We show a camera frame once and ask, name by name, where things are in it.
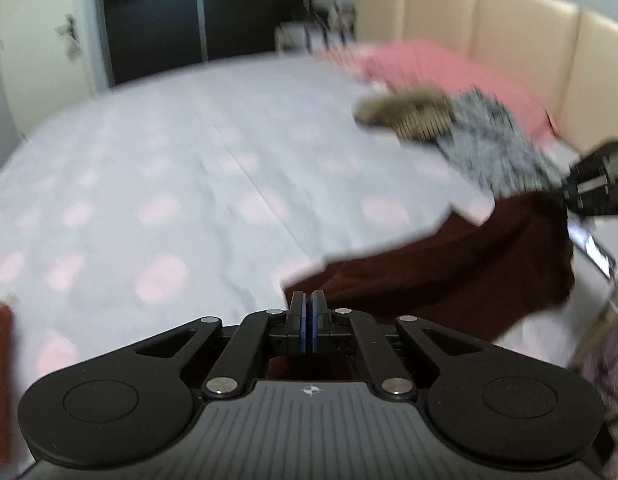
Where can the pink pillow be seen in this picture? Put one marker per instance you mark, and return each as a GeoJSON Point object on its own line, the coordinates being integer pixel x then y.
{"type": "Point", "coordinates": [439, 65]}

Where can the person's purple fuzzy clothing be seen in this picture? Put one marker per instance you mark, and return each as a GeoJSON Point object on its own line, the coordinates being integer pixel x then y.
{"type": "Point", "coordinates": [609, 375]}

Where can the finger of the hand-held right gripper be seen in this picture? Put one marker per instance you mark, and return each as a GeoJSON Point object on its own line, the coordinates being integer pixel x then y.
{"type": "Point", "coordinates": [566, 191]}

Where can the smartphone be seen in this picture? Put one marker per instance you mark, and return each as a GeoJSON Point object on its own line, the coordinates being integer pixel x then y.
{"type": "Point", "coordinates": [593, 250]}

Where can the cream door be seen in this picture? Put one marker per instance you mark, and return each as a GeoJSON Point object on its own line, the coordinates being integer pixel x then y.
{"type": "Point", "coordinates": [34, 50]}

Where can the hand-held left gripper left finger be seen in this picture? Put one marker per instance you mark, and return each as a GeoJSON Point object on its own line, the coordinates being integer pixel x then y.
{"type": "Point", "coordinates": [298, 325]}

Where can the beige padded headboard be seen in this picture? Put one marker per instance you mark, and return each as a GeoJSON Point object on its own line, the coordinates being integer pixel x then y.
{"type": "Point", "coordinates": [519, 35]}

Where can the maroon shirt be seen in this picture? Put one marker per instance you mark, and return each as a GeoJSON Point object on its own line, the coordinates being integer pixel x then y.
{"type": "Point", "coordinates": [439, 280]}

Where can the white bedside table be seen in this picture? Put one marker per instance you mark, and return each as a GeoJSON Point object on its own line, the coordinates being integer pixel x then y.
{"type": "Point", "coordinates": [309, 32]}

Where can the olive striped garment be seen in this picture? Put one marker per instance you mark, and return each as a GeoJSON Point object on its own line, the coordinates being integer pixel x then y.
{"type": "Point", "coordinates": [409, 110]}

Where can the grey patterned garment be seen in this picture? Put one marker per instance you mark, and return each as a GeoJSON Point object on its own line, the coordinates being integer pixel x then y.
{"type": "Point", "coordinates": [494, 145]}

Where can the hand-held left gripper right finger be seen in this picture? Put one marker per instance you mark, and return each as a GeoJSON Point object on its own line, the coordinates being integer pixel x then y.
{"type": "Point", "coordinates": [318, 325]}

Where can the bed with pale dotted sheet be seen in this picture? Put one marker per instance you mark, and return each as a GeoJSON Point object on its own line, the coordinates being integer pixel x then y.
{"type": "Point", "coordinates": [189, 160]}

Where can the black wardrobe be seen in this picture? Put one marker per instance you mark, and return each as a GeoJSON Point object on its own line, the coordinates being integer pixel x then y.
{"type": "Point", "coordinates": [189, 15]}

